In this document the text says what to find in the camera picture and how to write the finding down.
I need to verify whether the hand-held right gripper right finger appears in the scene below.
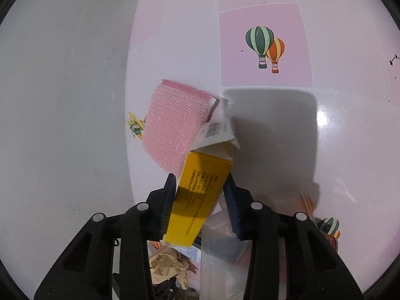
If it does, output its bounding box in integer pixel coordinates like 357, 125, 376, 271
222, 173, 365, 300

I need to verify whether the packaged pink sponge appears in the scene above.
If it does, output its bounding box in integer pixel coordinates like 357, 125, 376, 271
142, 79, 241, 180

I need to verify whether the crumpled brown paper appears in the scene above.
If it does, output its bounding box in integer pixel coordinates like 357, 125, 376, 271
148, 245, 191, 290

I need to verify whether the clear plastic bag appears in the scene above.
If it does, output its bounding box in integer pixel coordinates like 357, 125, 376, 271
194, 190, 316, 300

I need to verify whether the yellow cardboard box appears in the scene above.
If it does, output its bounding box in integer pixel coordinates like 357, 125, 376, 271
164, 142, 234, 247

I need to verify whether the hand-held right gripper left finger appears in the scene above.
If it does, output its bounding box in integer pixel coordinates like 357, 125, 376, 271
34, 173, 179, 300

